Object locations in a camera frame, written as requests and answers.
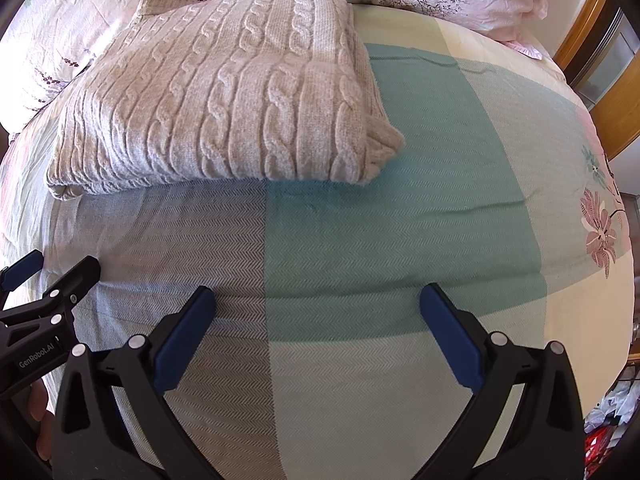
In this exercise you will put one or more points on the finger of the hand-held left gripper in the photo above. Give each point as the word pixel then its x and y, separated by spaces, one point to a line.
pixel 22 266
pixel 75 285

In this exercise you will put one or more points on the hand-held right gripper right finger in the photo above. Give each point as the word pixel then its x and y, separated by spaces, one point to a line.
pixel 452 341

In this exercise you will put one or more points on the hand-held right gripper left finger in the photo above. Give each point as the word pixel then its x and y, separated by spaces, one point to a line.
pixel 184 341

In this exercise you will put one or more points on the person's left hand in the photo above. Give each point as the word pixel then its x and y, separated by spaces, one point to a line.
pixel 41 410

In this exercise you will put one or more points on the teal grey cream checked blanket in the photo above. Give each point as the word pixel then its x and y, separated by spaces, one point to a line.
pixel 350 240

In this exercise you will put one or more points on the white crumpled plastic bag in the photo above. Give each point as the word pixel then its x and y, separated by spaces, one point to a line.
pixel 616 402

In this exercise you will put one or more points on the red packet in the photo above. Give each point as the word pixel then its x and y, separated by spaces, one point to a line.
pixel 600 447

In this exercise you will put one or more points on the floral bed sheet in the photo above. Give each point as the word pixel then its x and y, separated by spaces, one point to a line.
pixel 602 220

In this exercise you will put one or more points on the pale pink floral duvet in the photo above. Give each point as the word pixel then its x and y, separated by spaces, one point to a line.
pixel 75 20

